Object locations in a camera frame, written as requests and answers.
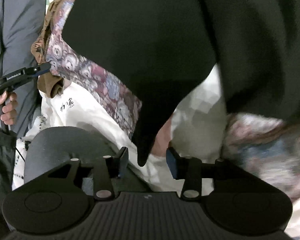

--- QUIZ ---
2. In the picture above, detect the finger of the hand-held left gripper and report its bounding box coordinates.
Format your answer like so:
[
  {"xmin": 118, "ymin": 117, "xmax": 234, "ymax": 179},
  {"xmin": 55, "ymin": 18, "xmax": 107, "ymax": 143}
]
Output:
[
  {"xmin": 24, "ymin": 63, "xmax": 52, "ymax": 72},
  {"xmin": 27, "ymin": 70, "xmax": 47, "ymax": 78}
]

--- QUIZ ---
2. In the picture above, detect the white checked blanket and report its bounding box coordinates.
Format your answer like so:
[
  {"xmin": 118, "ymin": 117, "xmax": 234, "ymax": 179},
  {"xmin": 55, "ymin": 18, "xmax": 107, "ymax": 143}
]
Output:
[{"xmin": 12, "ymin": 115, "xmax": 47, "ymax": 190}]

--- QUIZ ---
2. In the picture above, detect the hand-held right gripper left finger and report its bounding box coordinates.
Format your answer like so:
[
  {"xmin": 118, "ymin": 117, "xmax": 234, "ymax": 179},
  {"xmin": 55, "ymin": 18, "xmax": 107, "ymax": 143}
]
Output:
[{"xmin": 27, "ymin": 146, "xmax": 129, "ymax": 201}]

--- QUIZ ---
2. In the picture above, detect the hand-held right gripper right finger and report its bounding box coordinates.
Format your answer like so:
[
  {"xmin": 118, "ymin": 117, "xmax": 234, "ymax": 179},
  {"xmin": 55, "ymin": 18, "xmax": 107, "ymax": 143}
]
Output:
[{"xmin": 166, "ymin": 147, "xmax": 273, "ymax": 201}]

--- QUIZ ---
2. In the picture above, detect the person's leg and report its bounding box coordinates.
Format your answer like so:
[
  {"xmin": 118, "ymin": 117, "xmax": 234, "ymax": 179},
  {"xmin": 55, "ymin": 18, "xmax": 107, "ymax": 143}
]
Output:
[{"xmin": 24, "ymin": 126, "xmax": 150, "ymax": 197}]

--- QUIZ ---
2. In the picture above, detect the black garment floral lining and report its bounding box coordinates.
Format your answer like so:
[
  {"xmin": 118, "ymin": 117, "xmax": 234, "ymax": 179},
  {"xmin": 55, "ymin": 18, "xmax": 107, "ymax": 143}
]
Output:
[{"xmin": 44, "ymin": 0, "xmax": 300, "ymax": 200}]

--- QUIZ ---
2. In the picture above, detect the person's left hand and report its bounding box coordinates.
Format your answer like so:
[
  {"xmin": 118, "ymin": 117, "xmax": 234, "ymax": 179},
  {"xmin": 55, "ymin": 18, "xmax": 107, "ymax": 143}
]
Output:
[{"xmin": 0, "ymin": 91, "xmax": 18, "ymax": 125}]

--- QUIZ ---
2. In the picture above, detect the grey pillow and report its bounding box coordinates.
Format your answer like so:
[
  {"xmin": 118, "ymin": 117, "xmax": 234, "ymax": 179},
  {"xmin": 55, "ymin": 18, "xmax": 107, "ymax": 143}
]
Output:
[{"xmin": 0, "ymin": 0, "xmax": 47, "ymax": 138}]

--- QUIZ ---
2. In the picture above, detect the bear print bedsheet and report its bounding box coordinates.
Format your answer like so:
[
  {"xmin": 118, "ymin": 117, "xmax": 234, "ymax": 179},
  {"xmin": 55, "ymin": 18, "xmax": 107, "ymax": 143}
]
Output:
[{"xmin": 39, "ymin": 0, "xmax": 300, "ymax": 239}]

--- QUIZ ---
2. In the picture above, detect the brown garment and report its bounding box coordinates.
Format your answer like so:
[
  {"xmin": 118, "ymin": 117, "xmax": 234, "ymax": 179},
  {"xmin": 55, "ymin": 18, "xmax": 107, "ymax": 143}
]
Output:
[{"xmin": 31, "ymin": 0, "xmax": 65, "ymax": 98}]

